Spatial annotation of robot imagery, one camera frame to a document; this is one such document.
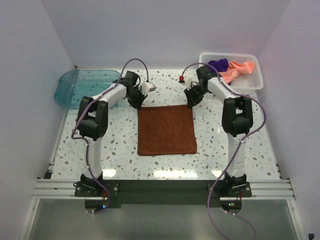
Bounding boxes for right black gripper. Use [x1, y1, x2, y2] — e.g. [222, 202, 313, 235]
[184, 84, 210, 109]

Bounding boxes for aluminium frame rail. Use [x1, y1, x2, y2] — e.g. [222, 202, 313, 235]
[31, 179, 296, 200]

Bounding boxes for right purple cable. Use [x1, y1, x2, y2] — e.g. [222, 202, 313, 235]
[179, 62, 266, 240]

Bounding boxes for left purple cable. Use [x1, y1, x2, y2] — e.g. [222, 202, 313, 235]
[71, 58, 151, 215]

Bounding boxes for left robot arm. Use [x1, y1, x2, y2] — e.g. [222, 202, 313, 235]
[71, 71, 154, 197]

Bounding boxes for brown towel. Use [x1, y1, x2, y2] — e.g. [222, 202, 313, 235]
[137, 105, 197, 156]

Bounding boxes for purple cable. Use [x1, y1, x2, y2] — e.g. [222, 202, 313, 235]
[179, 62, 266, 240]
[71, 58, 151, 215]

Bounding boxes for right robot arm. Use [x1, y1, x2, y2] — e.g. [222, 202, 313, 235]
[184, 63, 254, 197]

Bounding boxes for purple towel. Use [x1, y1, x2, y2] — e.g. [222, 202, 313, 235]
[208, 58, 229, 73]

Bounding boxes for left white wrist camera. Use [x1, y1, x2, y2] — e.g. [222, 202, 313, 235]
[141, 81, 157, 96]

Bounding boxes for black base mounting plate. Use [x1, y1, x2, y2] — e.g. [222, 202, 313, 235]
[73, 180, 252, 210]

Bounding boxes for blue transparent plastic tray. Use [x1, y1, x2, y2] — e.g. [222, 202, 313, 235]
[54, 69, 120, 110]

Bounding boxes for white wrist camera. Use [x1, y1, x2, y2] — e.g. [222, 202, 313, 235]
[141, 81, 157, 96]
[178, 75, 193, 90]

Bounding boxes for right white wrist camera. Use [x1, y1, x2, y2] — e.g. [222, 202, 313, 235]
[178, 75, 193, 90]

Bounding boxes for white plastic basket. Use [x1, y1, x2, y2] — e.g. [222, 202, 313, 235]
[199, 52, 264, 94]

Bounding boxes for pink towel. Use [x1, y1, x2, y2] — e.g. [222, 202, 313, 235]
[219, 61, 256, 84]

